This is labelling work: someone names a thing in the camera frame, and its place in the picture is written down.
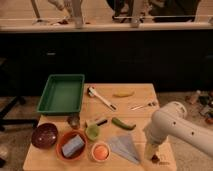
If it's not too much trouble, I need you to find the blue sponge block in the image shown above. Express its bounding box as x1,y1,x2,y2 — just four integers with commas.
62,135,85,157

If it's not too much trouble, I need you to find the small metal cup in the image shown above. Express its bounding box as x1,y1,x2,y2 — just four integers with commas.
67,115,80,129

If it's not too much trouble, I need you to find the small green cup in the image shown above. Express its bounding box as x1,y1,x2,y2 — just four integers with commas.
85,124,100,141

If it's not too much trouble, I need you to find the bunch of dark grapes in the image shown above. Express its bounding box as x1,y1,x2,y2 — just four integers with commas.
151,155,160,163

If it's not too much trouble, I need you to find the green plastic tray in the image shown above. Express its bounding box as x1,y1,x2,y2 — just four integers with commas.
37,74,85,116

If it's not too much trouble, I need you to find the white handled brush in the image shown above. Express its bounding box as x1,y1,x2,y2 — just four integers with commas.
87,87,117,111

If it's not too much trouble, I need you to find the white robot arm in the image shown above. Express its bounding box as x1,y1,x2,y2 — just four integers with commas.
144,101,213,160

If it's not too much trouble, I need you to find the yellow banana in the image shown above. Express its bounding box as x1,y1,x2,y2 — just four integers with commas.
113,91,135,98

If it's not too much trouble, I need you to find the purple bowl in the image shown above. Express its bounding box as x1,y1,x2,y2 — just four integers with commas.
31,123,58,149

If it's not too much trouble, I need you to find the grey-blue towel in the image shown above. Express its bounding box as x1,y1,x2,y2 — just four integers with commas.
107,134,141,164

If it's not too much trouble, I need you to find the green pepper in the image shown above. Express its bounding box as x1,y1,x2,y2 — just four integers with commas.
111,117,136,130

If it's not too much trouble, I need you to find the black handled knife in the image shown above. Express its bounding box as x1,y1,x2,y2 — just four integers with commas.
84,116,109,128

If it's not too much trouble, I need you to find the small metal fork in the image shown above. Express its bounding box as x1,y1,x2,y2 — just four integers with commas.
130,101,158,111

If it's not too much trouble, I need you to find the black office chair base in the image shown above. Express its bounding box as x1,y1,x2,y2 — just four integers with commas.
0,58,39,132

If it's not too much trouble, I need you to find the orange bowl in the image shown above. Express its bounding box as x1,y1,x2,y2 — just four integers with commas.
56,130,88,162

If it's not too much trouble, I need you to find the small white orange cup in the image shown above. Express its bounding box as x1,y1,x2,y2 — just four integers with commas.
91,141,110,162

